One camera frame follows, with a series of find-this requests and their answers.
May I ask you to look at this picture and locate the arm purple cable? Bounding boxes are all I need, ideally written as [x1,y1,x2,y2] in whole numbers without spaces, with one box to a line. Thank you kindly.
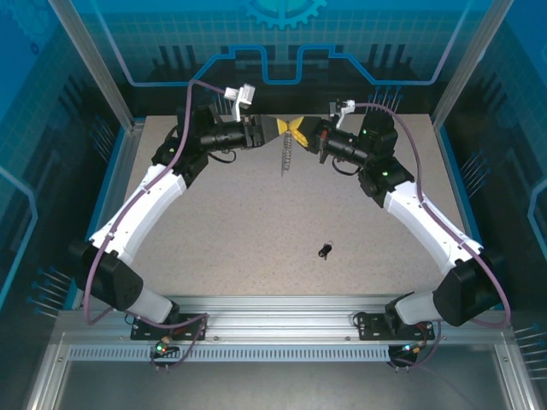
[83,79,230,372]
[353,102,513,372]

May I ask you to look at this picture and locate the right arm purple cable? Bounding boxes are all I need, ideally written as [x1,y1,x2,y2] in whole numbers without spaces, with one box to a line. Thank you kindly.
[353,102,513,372]

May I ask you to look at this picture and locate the gripper thin black cable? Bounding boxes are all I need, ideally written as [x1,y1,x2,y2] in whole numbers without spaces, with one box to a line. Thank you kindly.
[331,160,361,176]
[211,147,238,165]

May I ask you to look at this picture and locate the slotted grey cable duct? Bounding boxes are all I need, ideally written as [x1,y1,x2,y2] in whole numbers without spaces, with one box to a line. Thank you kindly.
[66,345,398,362]

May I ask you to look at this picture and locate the aluminium side rail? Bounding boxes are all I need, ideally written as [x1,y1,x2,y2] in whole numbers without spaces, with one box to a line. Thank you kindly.
[70,121,144,311]

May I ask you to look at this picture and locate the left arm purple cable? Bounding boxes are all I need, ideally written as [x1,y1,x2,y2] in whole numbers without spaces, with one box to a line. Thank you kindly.
[83,79,230,372]

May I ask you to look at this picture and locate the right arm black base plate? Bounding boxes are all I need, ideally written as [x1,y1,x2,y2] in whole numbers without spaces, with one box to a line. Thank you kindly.
[354,311,436,342]

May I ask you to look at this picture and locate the grey metal panel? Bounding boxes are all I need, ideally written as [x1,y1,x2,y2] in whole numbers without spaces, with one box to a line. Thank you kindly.
[53,358,512,410]

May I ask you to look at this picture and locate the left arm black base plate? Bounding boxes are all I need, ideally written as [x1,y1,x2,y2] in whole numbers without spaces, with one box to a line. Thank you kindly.
[130,313,210,342]

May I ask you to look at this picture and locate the right gripper thin black cable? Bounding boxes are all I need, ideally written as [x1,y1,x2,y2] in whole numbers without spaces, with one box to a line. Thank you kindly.
[331,160,361,176]

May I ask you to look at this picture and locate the aluminium frame post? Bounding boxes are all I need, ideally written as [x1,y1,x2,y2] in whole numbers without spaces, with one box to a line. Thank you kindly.
[46,0,144,133]
[431,0,516,129]

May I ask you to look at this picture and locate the left gripper thin black cable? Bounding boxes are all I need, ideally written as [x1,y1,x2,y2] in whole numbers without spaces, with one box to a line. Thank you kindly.
[211,147,238,165]

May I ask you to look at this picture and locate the aluminium mounting rail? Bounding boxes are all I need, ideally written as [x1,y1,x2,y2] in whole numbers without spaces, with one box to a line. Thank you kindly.
[55,294,512,347]

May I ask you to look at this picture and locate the metal keyring chain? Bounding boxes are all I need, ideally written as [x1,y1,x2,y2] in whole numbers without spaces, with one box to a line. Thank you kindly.
[279,130,298,179]

